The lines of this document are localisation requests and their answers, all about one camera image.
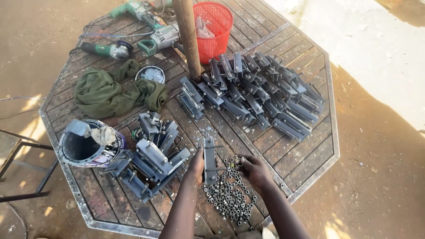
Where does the open paint can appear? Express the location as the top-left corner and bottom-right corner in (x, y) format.
(58, 119), (127, 168)

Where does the grey blue power cable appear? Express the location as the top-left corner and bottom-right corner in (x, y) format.
(78, 31), (155, 39)

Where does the green power drill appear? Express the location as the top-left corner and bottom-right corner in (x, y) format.
(108, 0), (167, 31)

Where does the crumpled plastic bag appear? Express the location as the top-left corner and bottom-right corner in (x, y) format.
(195, 15), (216, 39)

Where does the small heap of grey brackets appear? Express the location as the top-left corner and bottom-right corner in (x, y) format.
(100, 111), (192, 204)

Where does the olive green cloth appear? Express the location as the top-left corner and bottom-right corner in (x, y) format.
(73, 59), (169, 119)

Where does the brown metal pole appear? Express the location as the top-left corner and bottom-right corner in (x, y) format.
(171, 0), (203, 82)

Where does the grey metal bracket with bolts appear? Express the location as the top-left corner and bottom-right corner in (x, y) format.
(203, 136), (226, 186)

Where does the small green angle grinder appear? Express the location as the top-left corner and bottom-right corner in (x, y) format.
(69, 40), (135, 61)

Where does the grey painted metal plate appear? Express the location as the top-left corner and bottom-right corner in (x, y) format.
(65, 119), (92, 139)

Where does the thin wire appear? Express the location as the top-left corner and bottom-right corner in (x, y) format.
(0, 95), (46, 102)

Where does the black metal stool frame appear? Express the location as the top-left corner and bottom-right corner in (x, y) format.
(0, 129), (60, 203)

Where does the round paint can lid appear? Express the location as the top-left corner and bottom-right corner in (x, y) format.
(135, 66), (166, 84)

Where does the pile of small metal nuts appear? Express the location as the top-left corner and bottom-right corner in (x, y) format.
(203, 155), (258, 230)

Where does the person's left hand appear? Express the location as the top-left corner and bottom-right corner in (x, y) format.
(185, 148), (205, 187)

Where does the person's right hand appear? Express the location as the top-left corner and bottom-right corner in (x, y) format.
(236, 155), (276, 197)

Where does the large grey green angle grinder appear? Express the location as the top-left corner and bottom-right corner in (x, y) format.
(136, 21), (182, 57)

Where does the large heap of grey brackets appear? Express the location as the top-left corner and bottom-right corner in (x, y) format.
(177, 51), (326, 142)

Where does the red plastic basket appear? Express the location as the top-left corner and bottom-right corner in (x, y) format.
(193, 1), (234, 65)

